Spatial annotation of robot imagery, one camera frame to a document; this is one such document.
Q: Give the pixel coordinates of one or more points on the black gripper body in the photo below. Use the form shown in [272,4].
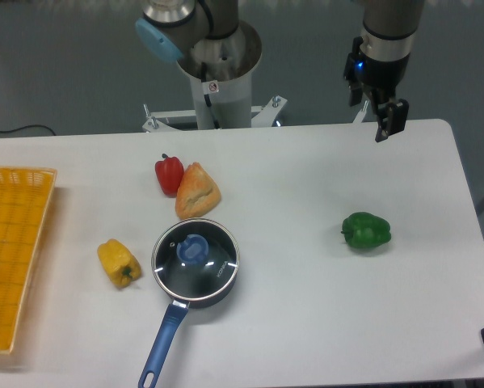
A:
[377,79]

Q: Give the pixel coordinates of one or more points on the glass lid with blue knob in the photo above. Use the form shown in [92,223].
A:
[196,261]

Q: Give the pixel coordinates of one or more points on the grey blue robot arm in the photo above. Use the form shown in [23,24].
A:
[389,27]

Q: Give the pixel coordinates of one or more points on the green bell pepper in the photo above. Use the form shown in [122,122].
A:
[362,230]

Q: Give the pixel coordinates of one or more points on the red bell pepper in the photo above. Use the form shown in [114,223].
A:
[169,172]

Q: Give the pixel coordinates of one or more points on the yellow bell pepper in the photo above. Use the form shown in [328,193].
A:
[120,265]

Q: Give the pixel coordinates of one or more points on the yellow woven basket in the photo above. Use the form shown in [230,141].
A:
[25,196]

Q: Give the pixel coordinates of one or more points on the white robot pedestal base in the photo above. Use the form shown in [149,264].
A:
[220,75]

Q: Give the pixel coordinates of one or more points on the blue saucepan with handle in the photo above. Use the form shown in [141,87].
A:
[174,315]

